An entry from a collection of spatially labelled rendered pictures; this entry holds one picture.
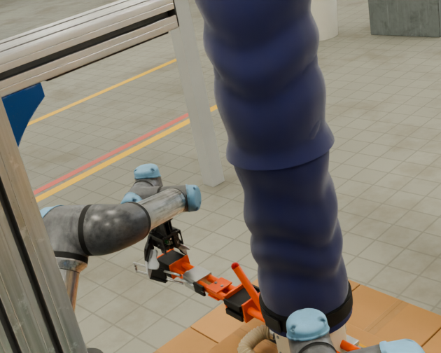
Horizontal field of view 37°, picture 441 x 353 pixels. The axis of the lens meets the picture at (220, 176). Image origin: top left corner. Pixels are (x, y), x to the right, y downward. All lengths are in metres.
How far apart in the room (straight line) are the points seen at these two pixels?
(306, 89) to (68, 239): 0.61
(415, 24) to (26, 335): 7.53
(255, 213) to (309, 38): 0.39
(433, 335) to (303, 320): 1.38
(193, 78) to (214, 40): 3.45
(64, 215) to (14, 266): 0.77
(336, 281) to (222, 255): 2.66
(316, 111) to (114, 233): 0.51
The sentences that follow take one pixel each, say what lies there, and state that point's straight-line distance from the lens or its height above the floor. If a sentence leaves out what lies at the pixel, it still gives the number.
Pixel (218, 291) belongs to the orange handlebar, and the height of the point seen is 1.09.
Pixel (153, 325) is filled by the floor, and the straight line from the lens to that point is 3.75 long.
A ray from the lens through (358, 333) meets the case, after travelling 1.95.
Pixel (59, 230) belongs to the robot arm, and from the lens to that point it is 1.51.
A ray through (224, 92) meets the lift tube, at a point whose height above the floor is 1.76.
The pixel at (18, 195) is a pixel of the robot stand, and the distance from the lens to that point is 0.74.
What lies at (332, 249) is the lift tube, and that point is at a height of 1.36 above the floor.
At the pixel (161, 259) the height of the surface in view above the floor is 1.10.
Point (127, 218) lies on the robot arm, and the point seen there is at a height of 1.52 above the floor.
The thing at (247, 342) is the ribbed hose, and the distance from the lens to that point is 1.84.
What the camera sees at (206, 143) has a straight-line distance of 4.94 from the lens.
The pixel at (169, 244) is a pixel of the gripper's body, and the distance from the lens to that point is 2.05.
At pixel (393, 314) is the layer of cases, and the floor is 0.54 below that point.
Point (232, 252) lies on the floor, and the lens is 4.20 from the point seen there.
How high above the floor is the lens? 2.17
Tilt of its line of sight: 25 degrees down
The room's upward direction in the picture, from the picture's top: 12 degrees counter-clockwise
